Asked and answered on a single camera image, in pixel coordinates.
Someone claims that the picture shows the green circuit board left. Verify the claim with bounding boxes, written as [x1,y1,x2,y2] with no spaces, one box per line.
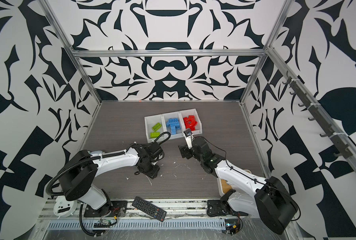
[94,220,117,228]

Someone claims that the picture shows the green circuit board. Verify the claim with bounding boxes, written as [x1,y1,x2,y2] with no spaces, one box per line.
[226,221,243,235]
[94,220,117,228]

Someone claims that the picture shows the green lego brick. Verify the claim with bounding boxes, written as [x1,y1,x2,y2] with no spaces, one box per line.
[152,123,162,132]
[150,132,161,139]

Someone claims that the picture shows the blue lego brick large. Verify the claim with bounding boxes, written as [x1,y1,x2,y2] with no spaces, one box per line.
[166,118,180,127]

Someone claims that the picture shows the red arch lego piece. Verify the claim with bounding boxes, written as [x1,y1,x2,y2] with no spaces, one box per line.
[183,115,198,131]

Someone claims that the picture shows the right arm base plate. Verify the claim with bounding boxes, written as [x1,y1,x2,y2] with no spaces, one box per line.
[207,200,249,217]

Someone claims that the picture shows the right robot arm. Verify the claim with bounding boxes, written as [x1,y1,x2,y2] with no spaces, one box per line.
[179,137,300,235]

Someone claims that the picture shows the white three-compartment bin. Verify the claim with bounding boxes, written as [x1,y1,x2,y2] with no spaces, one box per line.
[145,109,203,143]

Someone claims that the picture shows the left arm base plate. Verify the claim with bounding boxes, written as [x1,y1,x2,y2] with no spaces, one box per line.
[84,201,128,218]

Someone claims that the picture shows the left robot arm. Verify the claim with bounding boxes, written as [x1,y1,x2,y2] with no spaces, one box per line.
[46,142,165,211]

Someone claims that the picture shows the green circuit board right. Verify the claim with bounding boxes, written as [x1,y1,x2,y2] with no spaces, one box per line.
[226,221,243,235]

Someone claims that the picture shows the white cable duct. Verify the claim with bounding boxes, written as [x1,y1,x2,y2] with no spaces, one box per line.
[47,219,226,230]

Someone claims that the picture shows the black remote control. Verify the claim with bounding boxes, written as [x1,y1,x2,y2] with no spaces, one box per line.
[132,197,167,222]

